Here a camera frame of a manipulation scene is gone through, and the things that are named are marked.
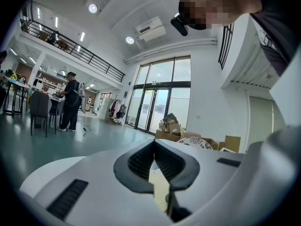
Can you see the pale slice of bread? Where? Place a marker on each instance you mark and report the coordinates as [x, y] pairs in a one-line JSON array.
[[158, 189]]

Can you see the black framed table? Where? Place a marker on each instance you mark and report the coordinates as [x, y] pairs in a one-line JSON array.
[[15, 95]]

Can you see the grey upholstered chair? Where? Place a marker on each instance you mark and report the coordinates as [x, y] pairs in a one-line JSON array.
[[40, 107]]

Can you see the person's dark shirt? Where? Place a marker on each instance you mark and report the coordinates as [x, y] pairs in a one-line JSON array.
[[275, 32]]

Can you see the clothes rack with bags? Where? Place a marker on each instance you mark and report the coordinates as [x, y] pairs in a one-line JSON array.
[[117, 110]]

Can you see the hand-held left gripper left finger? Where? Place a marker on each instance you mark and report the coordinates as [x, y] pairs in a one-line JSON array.
[[136, 171]]

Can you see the flat cardboard box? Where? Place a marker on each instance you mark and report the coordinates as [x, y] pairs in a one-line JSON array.
[[232, 144]]

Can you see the black head-worn camera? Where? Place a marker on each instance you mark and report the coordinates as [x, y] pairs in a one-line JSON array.
[[179, 25]]

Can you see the black mezzanine railing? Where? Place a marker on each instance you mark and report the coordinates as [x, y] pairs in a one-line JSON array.
[[77, 49]]

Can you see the low cardboard box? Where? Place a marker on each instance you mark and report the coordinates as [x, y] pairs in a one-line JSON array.
[[210, 143]]

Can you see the round ceiling light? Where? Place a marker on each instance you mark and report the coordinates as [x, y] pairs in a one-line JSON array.
[[92, 8], [129, 40]]

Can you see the ceiling air conditioner unit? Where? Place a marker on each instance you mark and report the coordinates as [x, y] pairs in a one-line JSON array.
[[150, 29]]

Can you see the open cardboard box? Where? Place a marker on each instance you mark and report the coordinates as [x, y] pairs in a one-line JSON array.
[[168, 132]]

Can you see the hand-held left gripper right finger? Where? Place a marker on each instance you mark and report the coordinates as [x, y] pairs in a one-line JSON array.
[[181, 171]]

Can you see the white patterned plate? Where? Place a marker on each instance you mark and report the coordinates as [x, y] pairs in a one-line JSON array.
[[195, 142]]

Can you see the glass entrance door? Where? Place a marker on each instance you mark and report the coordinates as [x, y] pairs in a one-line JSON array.
[[154, 108]]

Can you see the black window grille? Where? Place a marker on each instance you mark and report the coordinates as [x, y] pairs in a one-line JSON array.
[[225, 45]]

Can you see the person's head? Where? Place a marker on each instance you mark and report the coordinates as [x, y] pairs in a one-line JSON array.
[[223, 3]]

